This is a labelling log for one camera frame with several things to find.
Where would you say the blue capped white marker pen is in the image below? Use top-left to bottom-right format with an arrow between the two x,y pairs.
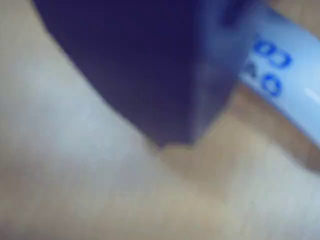
217,0 -> 320,147

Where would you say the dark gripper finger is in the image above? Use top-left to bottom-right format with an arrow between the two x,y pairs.
31,0 -> 241,149

